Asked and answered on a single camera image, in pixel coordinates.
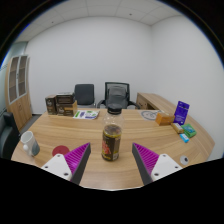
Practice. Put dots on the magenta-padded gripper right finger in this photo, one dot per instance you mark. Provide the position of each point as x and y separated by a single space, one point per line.
161 165

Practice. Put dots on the dark brown flat box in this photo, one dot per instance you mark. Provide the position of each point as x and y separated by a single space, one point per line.
65 98

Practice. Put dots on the flat round red coaster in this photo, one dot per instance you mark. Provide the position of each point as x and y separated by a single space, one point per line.
60 150

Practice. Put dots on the black mesh chair, grey cushion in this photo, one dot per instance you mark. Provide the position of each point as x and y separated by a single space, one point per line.
116 95

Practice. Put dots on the brown and tan box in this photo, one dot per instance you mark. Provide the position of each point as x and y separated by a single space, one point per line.
66 109

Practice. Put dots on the small green box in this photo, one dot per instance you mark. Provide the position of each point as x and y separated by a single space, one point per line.
189 130

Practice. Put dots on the small light blue box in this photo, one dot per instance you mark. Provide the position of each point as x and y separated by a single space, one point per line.
184 138

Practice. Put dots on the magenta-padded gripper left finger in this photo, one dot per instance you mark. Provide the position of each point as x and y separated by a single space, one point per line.
60 164

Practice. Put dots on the small orange box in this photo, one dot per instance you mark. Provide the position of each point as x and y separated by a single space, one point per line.
164 119

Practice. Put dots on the wooden cabinet with glass doors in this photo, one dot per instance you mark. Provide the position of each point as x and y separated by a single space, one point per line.
18 90

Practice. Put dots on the white round desk grommet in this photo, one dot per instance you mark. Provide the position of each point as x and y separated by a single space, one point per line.
184 160

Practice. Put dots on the wooden side desk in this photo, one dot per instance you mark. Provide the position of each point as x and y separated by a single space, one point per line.
155 100

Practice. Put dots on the black office chair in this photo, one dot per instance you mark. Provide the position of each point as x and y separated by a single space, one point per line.
84 95

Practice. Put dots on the clear bottle with dark drink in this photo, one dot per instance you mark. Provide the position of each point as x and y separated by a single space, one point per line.
111 140

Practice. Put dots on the white and green leaflet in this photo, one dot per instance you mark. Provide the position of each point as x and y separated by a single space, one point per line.
86 114

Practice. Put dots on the white mug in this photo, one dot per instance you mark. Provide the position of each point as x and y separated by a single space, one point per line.
30 143

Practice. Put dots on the purple upright card box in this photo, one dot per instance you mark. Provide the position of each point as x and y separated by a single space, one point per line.
181 113

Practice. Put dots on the small cream box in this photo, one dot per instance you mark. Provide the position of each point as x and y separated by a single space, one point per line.
177 127

